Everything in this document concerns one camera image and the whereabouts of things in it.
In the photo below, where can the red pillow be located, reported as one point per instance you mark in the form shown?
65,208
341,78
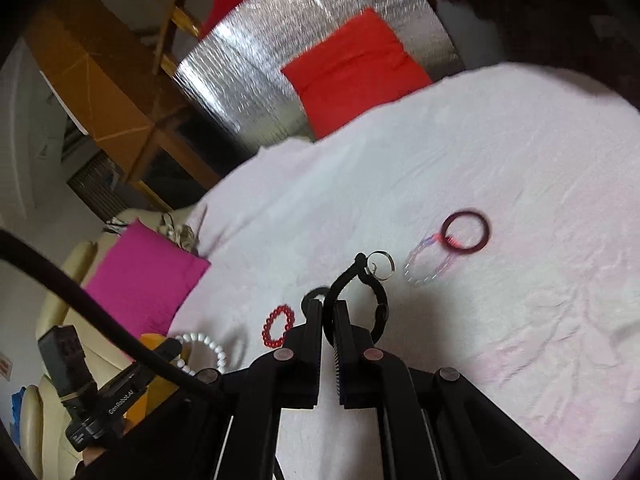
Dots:
355,70

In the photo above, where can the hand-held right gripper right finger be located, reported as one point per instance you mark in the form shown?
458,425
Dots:
345,365

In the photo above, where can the thin dark bangle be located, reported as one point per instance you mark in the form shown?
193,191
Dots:
315,290

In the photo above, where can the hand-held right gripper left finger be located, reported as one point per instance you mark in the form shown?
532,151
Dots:
314,360

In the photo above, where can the brown grille panel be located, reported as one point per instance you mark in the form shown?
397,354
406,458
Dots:
100,185

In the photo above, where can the silver foil mat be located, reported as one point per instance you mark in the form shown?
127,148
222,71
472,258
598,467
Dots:
250,60

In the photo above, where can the dark red bangle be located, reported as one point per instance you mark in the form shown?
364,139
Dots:
465,213

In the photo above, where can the gold patterned cushion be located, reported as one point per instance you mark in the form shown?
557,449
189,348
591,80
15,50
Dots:
175,235

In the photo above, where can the white fluffy blanket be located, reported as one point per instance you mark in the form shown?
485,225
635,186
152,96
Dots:
400,170

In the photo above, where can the orange cardboard box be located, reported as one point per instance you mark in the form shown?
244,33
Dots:
155,390

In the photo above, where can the blue cloth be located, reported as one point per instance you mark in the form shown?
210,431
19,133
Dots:
17,402

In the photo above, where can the cream leather sofa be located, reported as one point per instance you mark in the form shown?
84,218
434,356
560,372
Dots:
50,410

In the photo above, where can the pink pillow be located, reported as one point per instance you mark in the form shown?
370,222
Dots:
145,275

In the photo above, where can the wooden glass cabinet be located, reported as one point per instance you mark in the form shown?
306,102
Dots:
100,85

